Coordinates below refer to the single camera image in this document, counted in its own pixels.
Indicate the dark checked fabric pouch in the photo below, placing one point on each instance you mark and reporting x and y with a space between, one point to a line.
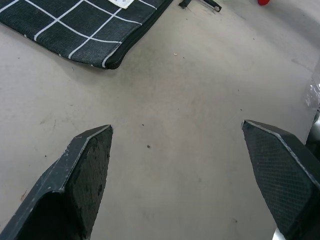
75 30

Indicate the clear plastic wrap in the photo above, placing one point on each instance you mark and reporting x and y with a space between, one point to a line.
313 110

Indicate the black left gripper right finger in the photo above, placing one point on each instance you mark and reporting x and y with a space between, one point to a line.
277 170

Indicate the red object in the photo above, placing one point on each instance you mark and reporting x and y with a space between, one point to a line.
265 2

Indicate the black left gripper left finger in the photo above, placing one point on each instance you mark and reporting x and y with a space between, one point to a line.
82 180

